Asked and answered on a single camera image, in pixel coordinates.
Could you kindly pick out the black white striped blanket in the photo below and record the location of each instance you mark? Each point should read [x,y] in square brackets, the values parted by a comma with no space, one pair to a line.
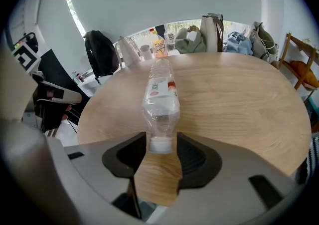
[314,156]

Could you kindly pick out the clear jar white label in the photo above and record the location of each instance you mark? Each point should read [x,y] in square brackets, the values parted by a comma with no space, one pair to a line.
[170,38]

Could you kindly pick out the person's left hand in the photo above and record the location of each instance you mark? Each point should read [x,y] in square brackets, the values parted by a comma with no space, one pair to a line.
[66,109]

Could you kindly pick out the orange juice bottle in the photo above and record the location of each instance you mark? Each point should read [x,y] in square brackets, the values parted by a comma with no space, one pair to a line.
[159,48]

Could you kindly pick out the small green bottle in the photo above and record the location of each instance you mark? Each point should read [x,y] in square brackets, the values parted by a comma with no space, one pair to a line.
[77,78]

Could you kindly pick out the black backpack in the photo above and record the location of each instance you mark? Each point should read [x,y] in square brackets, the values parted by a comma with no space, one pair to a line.
[101,54]

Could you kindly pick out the white kettle jug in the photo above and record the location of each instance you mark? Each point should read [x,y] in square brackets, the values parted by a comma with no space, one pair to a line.
[128,54]

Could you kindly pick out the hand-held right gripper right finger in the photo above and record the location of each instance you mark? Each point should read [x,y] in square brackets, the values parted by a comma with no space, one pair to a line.
[236,169]

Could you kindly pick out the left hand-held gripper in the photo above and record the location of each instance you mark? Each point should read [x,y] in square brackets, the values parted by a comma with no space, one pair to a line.
[27,57]

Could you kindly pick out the olive green bag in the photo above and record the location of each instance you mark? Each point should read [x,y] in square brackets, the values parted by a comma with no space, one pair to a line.
[189,43]

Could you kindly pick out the small white cup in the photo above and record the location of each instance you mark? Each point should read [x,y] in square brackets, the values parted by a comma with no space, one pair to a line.
[146,53]

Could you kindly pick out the wooden shelf rack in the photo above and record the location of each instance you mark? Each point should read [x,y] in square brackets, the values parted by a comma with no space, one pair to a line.
[309,54]

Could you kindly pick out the grey tote bag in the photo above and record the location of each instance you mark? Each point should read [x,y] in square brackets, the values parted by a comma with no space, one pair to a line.
[264,42]

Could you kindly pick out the black flat monitor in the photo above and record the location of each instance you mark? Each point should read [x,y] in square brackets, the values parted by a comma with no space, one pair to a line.
[57,74]

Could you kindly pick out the light blue garment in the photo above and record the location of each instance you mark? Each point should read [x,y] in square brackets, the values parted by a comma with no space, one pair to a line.
[238,44]

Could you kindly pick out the oval wooden table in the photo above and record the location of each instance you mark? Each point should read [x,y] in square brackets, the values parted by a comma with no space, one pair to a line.
[224,106]

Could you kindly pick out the clear plastic water bottle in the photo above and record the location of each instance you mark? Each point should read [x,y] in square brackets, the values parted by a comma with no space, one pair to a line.
[159,99]

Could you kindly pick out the crumpled white cloth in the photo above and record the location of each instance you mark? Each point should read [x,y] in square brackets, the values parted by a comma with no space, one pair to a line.
[310,43]

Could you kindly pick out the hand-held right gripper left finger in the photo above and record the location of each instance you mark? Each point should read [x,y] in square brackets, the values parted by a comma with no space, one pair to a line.
[87,169]

